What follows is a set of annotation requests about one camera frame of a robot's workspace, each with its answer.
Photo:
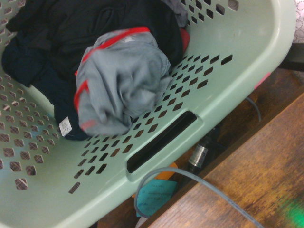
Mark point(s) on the orange sticky note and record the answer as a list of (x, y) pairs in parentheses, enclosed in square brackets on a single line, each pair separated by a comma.
[(168, 172)]

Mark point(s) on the grey garment with red trim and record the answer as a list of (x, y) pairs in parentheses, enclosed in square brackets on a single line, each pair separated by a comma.
[(123, 88)]

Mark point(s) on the black garment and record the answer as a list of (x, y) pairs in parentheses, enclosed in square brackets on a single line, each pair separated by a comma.
[(78, 26)]

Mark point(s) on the blue sticky note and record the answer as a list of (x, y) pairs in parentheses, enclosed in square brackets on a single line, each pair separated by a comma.
[(155, 196)]

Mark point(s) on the navy garment with white label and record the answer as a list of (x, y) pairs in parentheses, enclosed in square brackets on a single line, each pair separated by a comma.
[(47, 78)]

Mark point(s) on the mint green laundry basket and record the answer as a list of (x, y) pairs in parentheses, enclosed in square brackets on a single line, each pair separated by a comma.
[(213, 78)]

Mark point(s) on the red cloth item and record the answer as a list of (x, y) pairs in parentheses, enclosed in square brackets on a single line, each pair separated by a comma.
[(185, 39)]

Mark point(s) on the rustic wooden side table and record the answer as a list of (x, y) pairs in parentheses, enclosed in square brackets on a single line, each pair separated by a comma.
[(249, 171)]

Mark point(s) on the dark grey garment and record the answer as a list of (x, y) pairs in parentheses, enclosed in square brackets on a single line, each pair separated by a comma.
[(178, 10)]

